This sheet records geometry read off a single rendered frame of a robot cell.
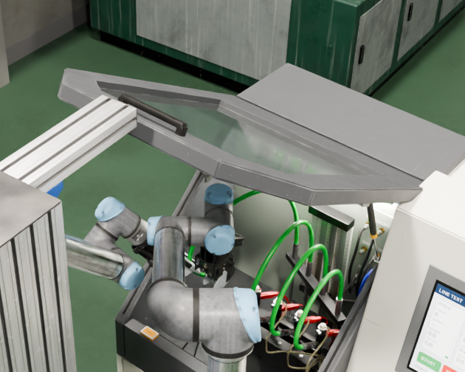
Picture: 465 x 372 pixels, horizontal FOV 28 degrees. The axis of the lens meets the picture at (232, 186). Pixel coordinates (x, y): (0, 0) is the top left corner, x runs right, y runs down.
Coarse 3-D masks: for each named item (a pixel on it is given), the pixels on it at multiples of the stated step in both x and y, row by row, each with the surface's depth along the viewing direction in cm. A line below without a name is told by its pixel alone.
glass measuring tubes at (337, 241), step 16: (320, 208) 283; (320, 224) 288; (336, 224) 280; (352, 224) 280; (320, 240) 289; (336, 240) 287; (320, 256) 292; (336, 256) 291; (320, 272) 297; (304, 288) 303; (336, 288) 295
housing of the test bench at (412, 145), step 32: (288, 64) 309; (256, 96) 293; (288, 96) 294; (320, 96) 294; (352, 96) 295; (320, 128) 280; (352, 128) 280; (384, 128) 281; (416, 128) 282; (384, 160) 268; (416, 160) 268; (448, 160) 269
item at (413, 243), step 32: (448, 192) 249; (416, 224) 240; (448, 224) 238; (384, 256) 249; (416, 256) 243; (448, 256) 237; (384, 288) 251; (416, 288) 245; (384, 320) 254; (352, 352) 264; (384, 352) 257
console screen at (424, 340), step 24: (432, 288) 242; (456, 288) 238; (432, 312) 244; (456, 312) 240; (408, 336) 250; (432, 336) 246; (456, 336) 241; (408, 360) 252; (432, 360) 248; (456, 360) 243
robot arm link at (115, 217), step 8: (104, 200) 256; (112, 200) 254; (104, 208) 253; (112, 208) 253; (120, 208) 254; (128, 208) 258; (96, 216) 254; (104, 216) 253; (112, 216) 253; (120, 216) 254; (128, 216) 256; (136, 216) 258; (104, 224) 254; (112, 224) 254; (120, 224) 254; (128, 224) 255; (136, 224) 257; (112, 232) 254; (120, 232) 256; (128, 232) 256
